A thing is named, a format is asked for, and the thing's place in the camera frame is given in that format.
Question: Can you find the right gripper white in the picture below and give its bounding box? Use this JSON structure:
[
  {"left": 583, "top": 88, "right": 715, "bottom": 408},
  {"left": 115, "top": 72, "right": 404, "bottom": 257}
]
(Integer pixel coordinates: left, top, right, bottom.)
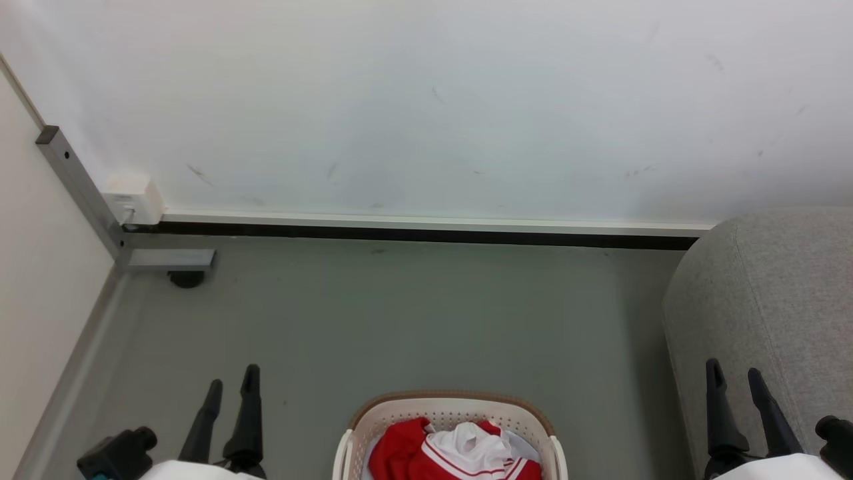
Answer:
[{"left": 705, "top": 359, "right": 845, "bottom": 480}]

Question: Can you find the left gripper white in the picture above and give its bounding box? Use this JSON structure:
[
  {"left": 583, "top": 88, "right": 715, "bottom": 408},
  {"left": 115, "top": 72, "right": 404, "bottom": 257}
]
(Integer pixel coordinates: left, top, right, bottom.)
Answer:
[{"left": 139, "top": 364, "right": 267, "bottom": 480}]

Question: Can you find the white red striped garment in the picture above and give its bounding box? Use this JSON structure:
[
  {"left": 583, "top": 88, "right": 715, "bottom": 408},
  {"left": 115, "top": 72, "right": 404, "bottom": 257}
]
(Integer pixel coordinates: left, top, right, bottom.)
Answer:
[{"left": 408, "top": 421, "right": 542, "bottom": 480}]

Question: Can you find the grey fabric sofa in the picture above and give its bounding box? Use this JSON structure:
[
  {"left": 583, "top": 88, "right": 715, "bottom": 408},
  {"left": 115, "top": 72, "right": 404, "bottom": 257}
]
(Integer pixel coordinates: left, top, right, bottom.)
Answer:
[{"left": 662, "top": 207, "right": 853, "bottom": 480}]

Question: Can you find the cream perforated laundry basket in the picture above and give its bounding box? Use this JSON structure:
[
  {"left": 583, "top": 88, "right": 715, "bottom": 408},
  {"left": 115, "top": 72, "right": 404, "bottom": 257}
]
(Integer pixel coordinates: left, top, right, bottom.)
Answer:
[{"left": 333, "top": 391, "right": 569, "bottom": 480}]

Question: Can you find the black baseboard strip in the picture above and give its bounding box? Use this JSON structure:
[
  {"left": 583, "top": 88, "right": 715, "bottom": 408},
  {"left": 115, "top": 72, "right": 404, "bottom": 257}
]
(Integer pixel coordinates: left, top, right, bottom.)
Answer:
[{"left": 122, "top": 222, "right": 700, "bottom": 251}]

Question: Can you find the white baseboard strip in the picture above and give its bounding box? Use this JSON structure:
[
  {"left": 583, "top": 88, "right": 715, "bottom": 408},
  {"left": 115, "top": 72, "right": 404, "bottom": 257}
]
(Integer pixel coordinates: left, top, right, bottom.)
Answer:
[{"left": 162, "top": 211, "right": 715, "bottom": 238}]

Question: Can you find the white wall socket box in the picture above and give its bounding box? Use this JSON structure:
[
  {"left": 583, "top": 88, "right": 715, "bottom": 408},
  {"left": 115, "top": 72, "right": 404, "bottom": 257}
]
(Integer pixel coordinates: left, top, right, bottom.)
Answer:
[{"left": 102, "top": 175, "right": 165, "bottom": 226}]

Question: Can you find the grey metal frame post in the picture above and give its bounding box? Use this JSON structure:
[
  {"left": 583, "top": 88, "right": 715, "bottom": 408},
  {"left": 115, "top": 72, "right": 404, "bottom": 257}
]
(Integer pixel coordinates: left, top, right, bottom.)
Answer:
[{"left": 35, "top": 125, "right": 217, "bottom": 272}]

